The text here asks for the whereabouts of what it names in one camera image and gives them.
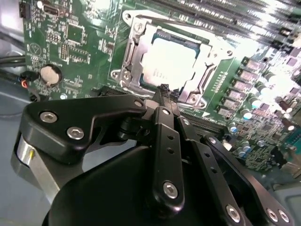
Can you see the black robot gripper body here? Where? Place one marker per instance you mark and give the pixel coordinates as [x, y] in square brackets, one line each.
[105, 200]

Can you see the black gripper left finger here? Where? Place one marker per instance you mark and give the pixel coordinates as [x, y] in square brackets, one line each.
[70, 110]

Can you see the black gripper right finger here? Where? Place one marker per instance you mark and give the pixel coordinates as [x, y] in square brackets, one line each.
[211, 169]

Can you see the metal socket cover frame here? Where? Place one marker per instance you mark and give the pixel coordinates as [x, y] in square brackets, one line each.
[144, 50]

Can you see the silver square CPU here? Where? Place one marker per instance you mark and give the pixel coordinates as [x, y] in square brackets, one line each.
[169, 58]

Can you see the thin metal locking lever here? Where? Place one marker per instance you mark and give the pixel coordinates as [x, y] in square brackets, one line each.
[152, 18]

